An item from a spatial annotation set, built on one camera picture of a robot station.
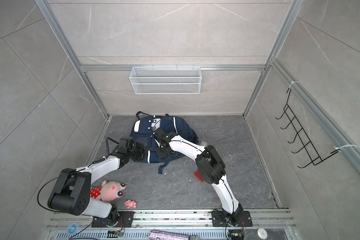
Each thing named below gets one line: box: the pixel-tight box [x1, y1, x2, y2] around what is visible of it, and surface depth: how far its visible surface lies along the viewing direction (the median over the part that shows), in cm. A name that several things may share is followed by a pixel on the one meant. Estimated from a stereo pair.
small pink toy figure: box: [123, 198, 137, 209], surface depth 78 cm
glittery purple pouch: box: [149, 230, 189, 240], surface depth 67 cm
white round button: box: [257, 227, 268, 240], surface depth 71 cm
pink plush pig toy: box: [90, 180, 127, 202], surface depth 78 cm
